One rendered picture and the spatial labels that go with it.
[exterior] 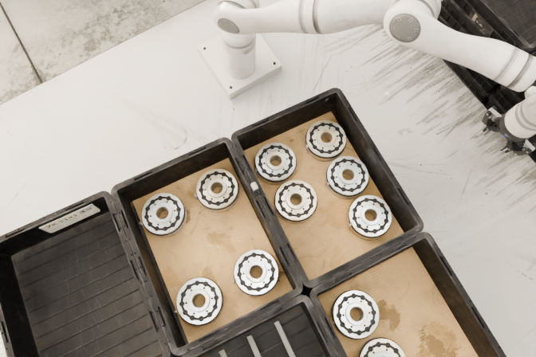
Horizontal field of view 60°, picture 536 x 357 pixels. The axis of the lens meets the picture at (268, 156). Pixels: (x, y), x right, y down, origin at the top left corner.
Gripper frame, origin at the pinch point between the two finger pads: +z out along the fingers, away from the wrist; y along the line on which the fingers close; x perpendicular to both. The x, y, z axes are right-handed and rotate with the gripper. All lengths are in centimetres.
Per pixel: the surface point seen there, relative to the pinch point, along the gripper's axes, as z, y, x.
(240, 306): -7, -10, -75
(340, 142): -3.2, -24.6, -30.6
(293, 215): -7, -18, -52
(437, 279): -5.5, 14.0, -36.4
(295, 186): -6, -23, -47
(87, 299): -10, -34, -101
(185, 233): -6, -32, -74
